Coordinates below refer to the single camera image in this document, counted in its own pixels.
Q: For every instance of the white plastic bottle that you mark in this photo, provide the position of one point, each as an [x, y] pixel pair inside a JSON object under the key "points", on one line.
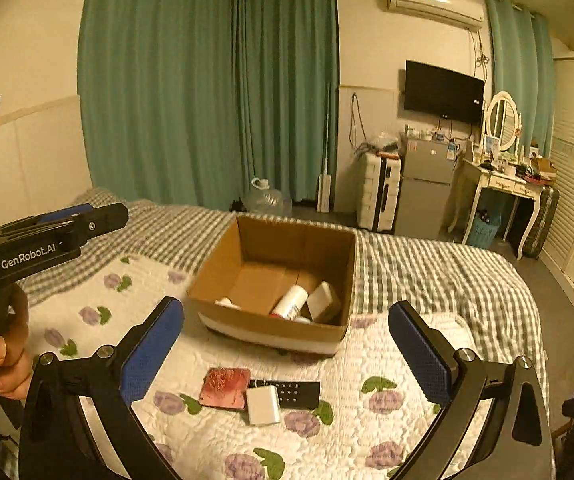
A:
{"points": [[225, 302]]}

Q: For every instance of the brown cardboard box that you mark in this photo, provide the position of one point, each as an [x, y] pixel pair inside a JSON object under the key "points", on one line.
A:
{"points": [[255, 262]]}

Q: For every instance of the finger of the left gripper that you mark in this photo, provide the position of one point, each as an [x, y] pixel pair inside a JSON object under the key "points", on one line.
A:
{"points": [[92, 221]]}

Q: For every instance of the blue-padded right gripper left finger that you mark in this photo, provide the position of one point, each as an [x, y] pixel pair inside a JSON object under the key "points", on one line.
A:
{"points": [[56, 441]]}

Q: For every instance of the white mop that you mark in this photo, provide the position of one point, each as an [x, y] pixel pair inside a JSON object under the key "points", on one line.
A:
{"points": [[323, 181]]}

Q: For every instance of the dark suitcase beside table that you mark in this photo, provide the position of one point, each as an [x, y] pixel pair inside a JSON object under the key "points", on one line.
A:
{"points": [[538, 234]]}

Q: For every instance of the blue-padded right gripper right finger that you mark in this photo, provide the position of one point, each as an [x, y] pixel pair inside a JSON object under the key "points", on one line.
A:
{"points": [[514, 442]]}

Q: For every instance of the grey small refrigerator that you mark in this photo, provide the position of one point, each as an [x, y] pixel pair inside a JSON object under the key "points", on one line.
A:
{"points": [[427, 173]]}

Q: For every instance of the black remote control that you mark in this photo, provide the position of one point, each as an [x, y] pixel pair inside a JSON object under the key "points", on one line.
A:
{"points": [[297, 395]]}

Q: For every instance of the white power bank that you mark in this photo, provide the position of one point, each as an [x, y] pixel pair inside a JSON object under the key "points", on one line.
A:
{"points": [[323, 303]]}

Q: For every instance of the clear water jug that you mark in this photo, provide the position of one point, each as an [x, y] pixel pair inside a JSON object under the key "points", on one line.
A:
{"points": [[263, 199]]}

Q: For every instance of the white charger adapter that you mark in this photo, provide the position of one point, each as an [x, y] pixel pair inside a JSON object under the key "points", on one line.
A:
{"points": [[263, 406]]}

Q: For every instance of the black wall television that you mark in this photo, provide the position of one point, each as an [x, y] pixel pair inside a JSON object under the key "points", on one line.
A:
{"points": [[440, 92]]}

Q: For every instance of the white suitcase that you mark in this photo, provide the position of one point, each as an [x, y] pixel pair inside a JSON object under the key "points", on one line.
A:
{"points": [[377, 194]]}

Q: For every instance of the white air conditioner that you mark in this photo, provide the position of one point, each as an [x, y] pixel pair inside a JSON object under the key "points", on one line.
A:
{"points": [[466, 14]]}

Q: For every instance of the person's left hand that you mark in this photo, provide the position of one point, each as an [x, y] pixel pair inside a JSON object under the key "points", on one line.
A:
{"points": [[15, 362]]}

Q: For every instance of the oval white vanity mirror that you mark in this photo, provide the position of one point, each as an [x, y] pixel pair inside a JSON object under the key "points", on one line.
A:
{"points": [[502, 124]]}

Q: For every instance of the teal curtain left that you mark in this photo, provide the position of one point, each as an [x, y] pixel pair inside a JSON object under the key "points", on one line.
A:
{"points": [[186, 101]]}

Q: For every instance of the teal curtain right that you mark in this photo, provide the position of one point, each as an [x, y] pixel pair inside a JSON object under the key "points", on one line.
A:
{"points": [[523, 66]]}

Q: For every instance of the white dressing table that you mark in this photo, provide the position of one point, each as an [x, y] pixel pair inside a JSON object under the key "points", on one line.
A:
{"points": [[508, 186]]}

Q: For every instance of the grey checkered bedsheet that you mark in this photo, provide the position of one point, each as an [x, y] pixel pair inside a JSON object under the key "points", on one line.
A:
{"points": [[480, 286]]}

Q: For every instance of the teal curtain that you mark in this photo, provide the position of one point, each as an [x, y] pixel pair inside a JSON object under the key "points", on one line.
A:
{"points": [[186, 101], [523, 66]]}

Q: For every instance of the floral white quilt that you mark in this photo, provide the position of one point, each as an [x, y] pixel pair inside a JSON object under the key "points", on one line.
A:
{"points": [[371, 413]]}

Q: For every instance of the red patterned card case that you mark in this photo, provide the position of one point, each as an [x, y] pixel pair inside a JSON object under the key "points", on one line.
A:
{"points": [[225, 387]]}

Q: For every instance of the blue laundry basket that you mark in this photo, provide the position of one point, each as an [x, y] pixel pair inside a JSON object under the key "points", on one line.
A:
{"points": [[484, 229]]}

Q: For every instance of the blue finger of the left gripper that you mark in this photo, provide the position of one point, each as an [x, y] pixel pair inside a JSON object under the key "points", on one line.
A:
{"points": [[64, 214]]}

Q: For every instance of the white bottle red label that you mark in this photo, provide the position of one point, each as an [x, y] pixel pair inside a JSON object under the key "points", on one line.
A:
{"points": [[298, 305]]}

